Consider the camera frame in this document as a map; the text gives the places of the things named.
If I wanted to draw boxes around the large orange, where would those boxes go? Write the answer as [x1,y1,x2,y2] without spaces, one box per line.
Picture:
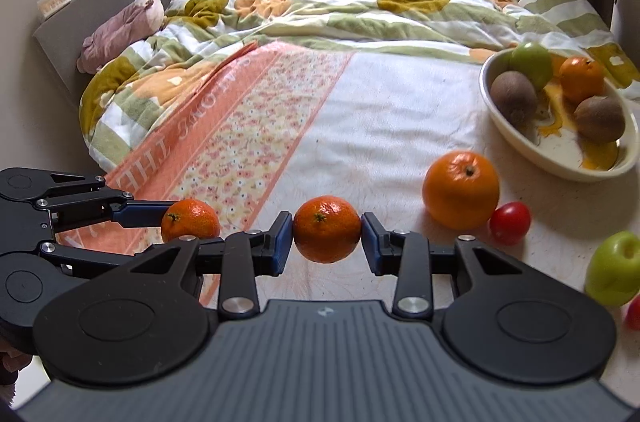
[559,56,606,106]
[422,151,501,230]

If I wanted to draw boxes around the brown kiwi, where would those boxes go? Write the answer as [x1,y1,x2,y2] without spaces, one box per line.
[573,96,626,144]
[490,71,538,125]

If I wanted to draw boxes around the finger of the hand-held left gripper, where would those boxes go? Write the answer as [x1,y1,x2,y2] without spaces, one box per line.
[35,175,171,233]
[40,241,141,280]

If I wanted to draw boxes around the green striped floral quilt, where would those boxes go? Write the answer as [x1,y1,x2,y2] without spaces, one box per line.
[79,0,640,173]

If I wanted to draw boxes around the small beige box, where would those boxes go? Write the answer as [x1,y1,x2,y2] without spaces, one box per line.
[37,0,71,19]

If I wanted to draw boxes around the pink floral bed sheet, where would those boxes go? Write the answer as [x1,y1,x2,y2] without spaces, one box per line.
[55,40,640,403]

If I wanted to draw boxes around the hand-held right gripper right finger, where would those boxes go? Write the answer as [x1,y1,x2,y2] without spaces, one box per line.
[361,211,523,322]

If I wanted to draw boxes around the pink plush toy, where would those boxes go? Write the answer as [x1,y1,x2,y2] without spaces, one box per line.
[77,0,166,73]

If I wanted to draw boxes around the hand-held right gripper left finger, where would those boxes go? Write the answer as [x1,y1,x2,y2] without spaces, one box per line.
[129,211,293,320]

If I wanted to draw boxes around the cream bowl with duck print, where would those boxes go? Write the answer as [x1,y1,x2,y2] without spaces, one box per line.
[479,47,640,183]

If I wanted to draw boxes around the small mandarin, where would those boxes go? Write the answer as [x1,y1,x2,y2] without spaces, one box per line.
[292,195,362,264]
[161,199,221,243]

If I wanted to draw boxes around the green apple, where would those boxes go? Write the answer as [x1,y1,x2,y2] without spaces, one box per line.
[510,42,553,90]
[585,231,640,307]

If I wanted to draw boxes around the person's left hand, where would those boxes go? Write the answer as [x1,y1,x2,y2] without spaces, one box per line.
[0,347,31,385]

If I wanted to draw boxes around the red cherry tomato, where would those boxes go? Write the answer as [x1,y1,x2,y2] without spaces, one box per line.
[624,295,640,331]
[489,201,532,245]

